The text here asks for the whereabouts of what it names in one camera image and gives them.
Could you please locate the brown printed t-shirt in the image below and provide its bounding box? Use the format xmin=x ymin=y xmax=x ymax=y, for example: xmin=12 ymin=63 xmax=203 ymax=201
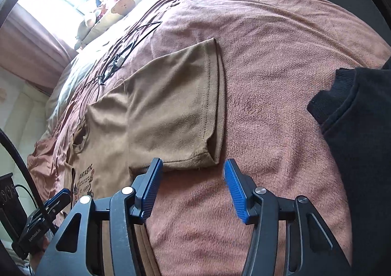
xmin=64 ymin=38 xmax=226 ymax=201

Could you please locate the cream padded headboard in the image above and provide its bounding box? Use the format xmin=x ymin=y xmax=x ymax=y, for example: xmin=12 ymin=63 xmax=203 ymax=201
xmin=1 ymin=69 xmax=48 ymax=163

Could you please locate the folded black garment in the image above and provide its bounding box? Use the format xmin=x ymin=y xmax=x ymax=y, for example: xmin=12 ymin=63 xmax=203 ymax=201
xmin=307 ymin=61 xmax=390 ymax=275

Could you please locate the reddish brown bed blanket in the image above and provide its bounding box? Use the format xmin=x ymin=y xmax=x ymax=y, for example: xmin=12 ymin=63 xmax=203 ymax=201
xmin=27 ymin=0 xmax=390 ymax=275

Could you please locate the left pink curtain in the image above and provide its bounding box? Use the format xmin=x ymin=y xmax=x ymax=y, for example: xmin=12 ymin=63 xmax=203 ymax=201
xmin=1 ymin=4 xmax=77 ymax=93

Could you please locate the bear print pillow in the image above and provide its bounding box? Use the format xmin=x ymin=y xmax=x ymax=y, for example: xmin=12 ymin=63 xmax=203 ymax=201
xmin=74 ymin=0 xmax=180 ymax=50

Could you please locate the black cable on bed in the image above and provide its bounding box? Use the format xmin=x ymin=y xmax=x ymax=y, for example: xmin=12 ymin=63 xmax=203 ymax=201
xmin=77 ymin=21 xmax=163 ymax=105

